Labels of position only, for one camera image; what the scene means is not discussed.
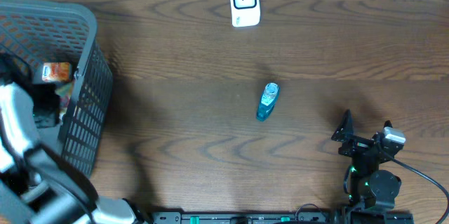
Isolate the small teal liquid bottle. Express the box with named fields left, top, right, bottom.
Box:
left=256, top=82, right=279, bottom=121

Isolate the orange Kleenex tissue pack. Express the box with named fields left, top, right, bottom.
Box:
left=42, top=62, right=72, bottom=83

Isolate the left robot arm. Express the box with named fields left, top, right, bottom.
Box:
left=1, top=53, right=153, bottom=223

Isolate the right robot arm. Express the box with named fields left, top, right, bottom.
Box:
left=331, top=110, right=406, bottom=213

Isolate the white barcode scanner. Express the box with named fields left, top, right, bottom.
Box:
left=230, top=0, right=261, bottom=27

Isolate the dark grey plastic basket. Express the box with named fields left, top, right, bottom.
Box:
left=1, top=0, right=113, bottom=176

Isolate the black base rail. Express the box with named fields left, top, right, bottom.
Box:
left=150, top=211, right=415, bottom=224

